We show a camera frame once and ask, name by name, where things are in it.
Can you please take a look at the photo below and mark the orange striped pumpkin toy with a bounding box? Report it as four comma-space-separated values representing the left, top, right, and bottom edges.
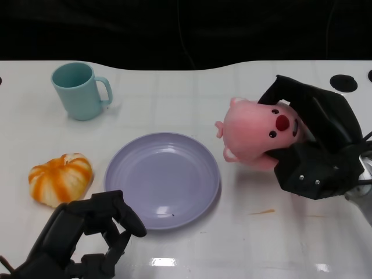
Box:
28, 152, 94, 209

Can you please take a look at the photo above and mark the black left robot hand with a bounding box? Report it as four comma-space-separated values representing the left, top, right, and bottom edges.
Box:
11, 190, 148, 279

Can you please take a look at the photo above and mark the pink plush doll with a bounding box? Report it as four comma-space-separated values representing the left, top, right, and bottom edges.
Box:
214, 97, 309, 170

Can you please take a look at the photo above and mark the black backdrop cloth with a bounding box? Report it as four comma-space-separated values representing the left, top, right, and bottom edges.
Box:
0, 0, 372, 72

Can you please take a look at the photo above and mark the teal plastic mug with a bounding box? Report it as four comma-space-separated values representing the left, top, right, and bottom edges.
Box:
51, 62, 113, 121

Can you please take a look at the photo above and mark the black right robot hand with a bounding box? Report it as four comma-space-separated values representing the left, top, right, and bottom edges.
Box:
257, 74, 367, 202

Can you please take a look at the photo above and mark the purple plastic plate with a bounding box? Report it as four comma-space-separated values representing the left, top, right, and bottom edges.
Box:
103, 132, 221, 231

